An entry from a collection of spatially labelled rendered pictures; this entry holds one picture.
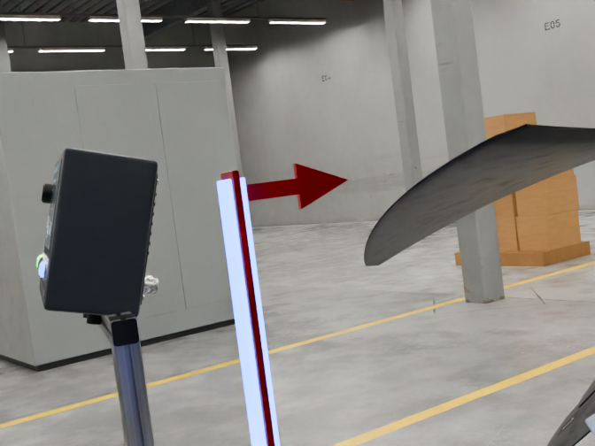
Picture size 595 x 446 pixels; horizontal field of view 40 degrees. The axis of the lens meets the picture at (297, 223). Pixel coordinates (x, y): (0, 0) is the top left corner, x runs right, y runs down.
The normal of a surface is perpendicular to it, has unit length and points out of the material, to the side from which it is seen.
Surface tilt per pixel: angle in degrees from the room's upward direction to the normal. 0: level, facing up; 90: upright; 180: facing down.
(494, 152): 164
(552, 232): 90
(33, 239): 90
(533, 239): 90
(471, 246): 90
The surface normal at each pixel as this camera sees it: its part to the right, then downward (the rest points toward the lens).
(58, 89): 0.58, -0.04
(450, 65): -0.80, 0.14
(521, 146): 0.18, 0.96
